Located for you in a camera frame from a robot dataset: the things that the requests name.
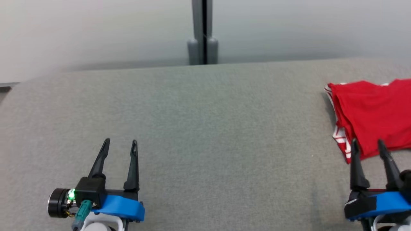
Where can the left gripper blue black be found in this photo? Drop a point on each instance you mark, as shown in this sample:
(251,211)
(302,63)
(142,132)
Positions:
(123,207)

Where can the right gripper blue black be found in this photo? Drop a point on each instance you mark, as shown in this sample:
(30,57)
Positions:
(382,203)

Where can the red white sports shirt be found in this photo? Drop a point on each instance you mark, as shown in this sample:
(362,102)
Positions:
(375,112)

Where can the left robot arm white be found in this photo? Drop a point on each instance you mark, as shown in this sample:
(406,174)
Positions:
(102,224)

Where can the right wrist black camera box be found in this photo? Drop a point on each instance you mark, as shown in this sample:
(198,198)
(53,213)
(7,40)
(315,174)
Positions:
(407,181)

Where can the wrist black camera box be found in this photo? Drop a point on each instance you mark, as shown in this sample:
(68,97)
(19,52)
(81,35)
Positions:
(407,181)
(90,191)

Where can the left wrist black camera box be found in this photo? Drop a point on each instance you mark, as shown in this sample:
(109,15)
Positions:
(90,191)

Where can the grey partition frame post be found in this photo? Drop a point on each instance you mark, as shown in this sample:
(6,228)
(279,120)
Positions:
(199,32)

